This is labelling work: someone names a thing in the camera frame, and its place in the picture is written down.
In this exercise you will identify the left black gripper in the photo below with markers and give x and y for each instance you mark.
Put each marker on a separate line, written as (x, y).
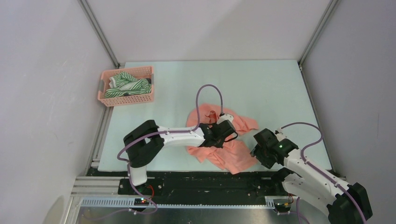
(219, 144)

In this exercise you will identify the aluminium toothed cable duct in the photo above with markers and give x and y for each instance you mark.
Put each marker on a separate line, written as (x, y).
(132, 203)

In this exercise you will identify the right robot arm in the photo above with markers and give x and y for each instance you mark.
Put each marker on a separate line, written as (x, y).
(341, 202)

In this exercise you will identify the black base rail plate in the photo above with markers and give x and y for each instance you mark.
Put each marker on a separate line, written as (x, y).
(212, 188)

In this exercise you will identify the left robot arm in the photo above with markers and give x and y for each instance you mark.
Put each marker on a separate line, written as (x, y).
(144, 143)

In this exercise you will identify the right small circuit board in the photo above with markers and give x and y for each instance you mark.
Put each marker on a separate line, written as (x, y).
(282, 206)

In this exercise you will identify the pink plastic laundry basket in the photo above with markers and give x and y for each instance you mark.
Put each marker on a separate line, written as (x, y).
(138, 72)

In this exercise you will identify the aluminium corner post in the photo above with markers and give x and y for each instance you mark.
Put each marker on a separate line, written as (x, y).
(323, 21)
(88, 11)

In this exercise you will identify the green white striped garment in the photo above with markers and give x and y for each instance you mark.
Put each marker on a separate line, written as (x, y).
(124, 84)

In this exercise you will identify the salmon pink t-shirt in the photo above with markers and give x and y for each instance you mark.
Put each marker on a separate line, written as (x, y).
(235, 155)

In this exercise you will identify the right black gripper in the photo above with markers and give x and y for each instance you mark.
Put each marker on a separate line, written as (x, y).
(257, 151)

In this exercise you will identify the right aluminium corner post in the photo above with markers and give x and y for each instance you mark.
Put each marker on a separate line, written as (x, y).
(323, 21)

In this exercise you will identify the left aluminium corner post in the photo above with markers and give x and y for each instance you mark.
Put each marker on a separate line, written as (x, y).
(88, 11)

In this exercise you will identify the left small circuit board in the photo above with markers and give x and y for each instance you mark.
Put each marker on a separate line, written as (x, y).
(141, 202)

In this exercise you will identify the small circuit board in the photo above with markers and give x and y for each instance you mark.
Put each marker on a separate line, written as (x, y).
(141, 202)
(282, 206)

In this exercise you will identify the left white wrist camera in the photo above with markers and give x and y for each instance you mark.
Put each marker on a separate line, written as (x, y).
(225, 117)

